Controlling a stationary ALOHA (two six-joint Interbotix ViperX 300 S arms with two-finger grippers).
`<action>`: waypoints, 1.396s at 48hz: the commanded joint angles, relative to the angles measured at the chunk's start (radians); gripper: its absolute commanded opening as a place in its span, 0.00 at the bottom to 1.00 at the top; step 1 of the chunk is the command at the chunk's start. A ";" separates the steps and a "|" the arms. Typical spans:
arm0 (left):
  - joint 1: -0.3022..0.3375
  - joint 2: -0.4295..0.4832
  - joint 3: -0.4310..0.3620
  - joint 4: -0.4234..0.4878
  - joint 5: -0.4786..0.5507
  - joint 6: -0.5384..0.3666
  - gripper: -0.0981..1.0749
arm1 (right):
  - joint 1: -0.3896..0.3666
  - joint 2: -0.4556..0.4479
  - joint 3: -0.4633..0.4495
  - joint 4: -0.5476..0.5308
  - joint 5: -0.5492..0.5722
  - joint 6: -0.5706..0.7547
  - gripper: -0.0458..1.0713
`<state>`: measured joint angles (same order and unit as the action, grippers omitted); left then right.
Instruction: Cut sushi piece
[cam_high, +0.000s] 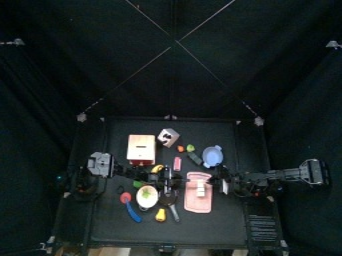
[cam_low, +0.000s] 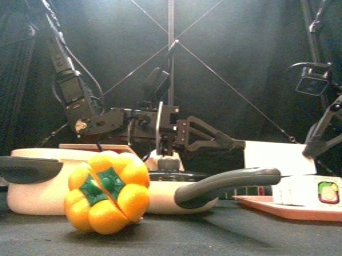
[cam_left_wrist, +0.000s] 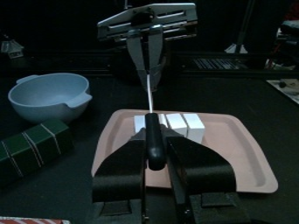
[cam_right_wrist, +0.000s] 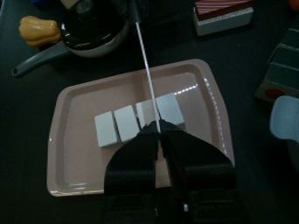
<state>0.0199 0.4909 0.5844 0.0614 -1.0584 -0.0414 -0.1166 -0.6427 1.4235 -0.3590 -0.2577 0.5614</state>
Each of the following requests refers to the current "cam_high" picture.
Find white toy sushi piece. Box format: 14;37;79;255
195;179;207;198

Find yellow toy banana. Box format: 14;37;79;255
150;163;166;175

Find blue toy pan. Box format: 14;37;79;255
201;144;225;169

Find pink cutting board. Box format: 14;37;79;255
183;171;214;215

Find dark grey toy knife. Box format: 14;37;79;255
186;151;205;167

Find white toy bowl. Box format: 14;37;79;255
135;184;161;212

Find yellow toy pear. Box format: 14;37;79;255
154;207;169;223

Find red and blue toy spoon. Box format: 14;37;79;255
119;191;143;224

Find white text label sticker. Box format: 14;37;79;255
247;214;281;242

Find black pan with grey handle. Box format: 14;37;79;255
158;192;182;224

